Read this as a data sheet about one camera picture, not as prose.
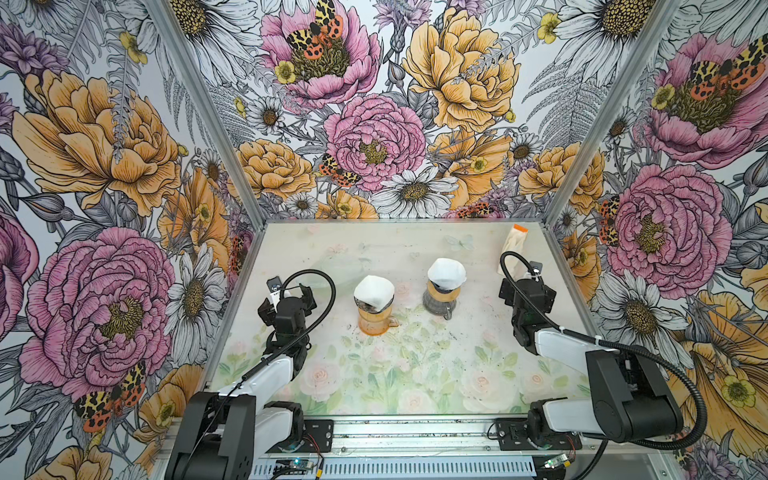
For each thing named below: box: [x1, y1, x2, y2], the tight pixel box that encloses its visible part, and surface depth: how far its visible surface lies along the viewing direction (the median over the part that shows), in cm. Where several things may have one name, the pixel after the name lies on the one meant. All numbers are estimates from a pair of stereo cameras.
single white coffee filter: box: [354, 275, 395, 311], surface depth 86 cm
